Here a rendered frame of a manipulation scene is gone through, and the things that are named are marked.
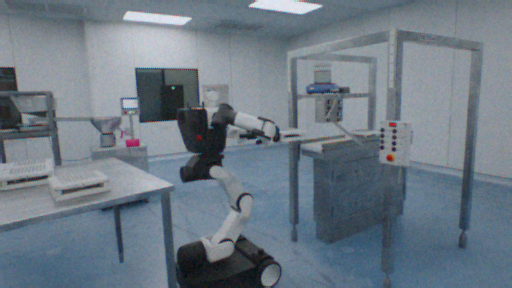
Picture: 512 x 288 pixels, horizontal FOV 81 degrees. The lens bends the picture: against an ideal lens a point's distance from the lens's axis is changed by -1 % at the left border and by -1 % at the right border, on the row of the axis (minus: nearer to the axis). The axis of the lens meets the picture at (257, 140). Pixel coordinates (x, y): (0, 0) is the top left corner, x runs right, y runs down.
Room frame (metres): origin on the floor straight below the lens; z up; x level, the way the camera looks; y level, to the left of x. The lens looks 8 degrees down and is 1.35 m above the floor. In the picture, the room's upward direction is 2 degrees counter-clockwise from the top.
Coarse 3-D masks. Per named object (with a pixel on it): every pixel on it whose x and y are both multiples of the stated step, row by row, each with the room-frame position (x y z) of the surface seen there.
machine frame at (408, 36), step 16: (400, 32) 1.83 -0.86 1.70; (416, 32) 1.92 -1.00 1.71; (400, 48) 1.83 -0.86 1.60; (464, 48) 2.30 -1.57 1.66; (480, 48) 2.41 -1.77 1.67; (480, 64) 2.42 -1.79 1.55; (400, 80) 1.84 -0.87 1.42; (480, 80) 2.43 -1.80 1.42; (288, 96) 2.68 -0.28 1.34; (400, 96) 1.84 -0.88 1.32; (288, 112) 2.68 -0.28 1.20; (368, 112) 3.27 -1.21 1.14; (400, 112) 1.85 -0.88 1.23; (368, 128) 3.26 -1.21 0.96; (464, 160) 2.45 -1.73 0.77; (384, 176) 1.86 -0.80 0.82; (464, 176) 2.45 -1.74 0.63; (384, 192) 1.86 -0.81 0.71; (464, 192) 2.44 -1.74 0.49; (384, 208) 1.86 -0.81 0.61; (464, 208) 2.43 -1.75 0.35; (384, 224) 1.85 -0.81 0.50; (464, 224) 2.42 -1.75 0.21; (384, 240) 1.85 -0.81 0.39; (464, 240) 2.42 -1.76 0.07; (384, 256) 1.85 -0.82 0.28
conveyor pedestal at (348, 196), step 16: (320, 160) 2.63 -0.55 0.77; (352, 160) 2.71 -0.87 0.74; (368, 160) 2.83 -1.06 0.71; (320, 176) 2.63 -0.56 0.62; (336, 176) 2.60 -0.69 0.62; (352, 176) 2.71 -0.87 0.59; (368, 176) 2.84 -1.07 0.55; (400, 176) 3.13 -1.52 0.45; (320, 192) 2.62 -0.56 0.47; (336, 192) 2.60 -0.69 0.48; (352, 192) 2.72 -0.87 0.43; (368, 192) 2.84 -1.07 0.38; (400, 192) 3.14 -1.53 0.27; (320, 208) 2.62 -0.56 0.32; (336, 208) 2.60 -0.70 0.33; (352, 208) 2.72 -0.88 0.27; (368, 208) 2.85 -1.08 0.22; (400, 208) 3.16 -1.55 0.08; (320, 224) 2.65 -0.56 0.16; (336, 224) 2.59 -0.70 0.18; (352, 224) 2.73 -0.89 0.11; (368, 224) 2.86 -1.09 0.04; (336, 240) 2.62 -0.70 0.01
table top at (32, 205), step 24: (72, 168) 2.05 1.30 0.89; (96, 168) 2.03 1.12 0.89; (120, 168) 2.01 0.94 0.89; (0, 192) 1.53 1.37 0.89; (24, 192) 1.52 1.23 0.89; (48, 192) 1.51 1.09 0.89; (120, 192) 1.47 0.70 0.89; (144, 192) 1.48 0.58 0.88; (168, 192) 1.56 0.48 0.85; (0, 216) 1.19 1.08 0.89; (24, 216) 1.18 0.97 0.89; (48, 216) 1.21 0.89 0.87
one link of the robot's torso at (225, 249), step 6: (204, 240) 2.03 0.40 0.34; (204, 246) 1.97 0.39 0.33; (210, 246) 1.95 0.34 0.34; (216, 246) 1.96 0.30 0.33; (222, 246) 1.97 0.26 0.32; (228, 246) 2.00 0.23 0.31; (210, 252) 1.92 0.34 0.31; (216, 252) 1.94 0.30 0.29; (222, 252) 1.97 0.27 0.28; (228, 252) 1.99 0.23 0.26; (210, 258) 1.92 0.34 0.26; (216, 258) 1.94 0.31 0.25
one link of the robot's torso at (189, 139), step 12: (192, 108) 1.99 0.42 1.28; (204, 108) 1.93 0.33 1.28; (216, 108) 1.96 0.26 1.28; (180, 120) 2.04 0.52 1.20; (192, 120) 1.88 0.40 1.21; (204, 120) 1.88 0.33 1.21; (180, 132) 2.03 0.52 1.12; (192, 132) 1.88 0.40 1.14; (204, 132) 1.92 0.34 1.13; (216, 132) 1.94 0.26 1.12; (192, 144) 1.90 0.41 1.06; (204, 144) 1.92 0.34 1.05; (216, 144) 1.96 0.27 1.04
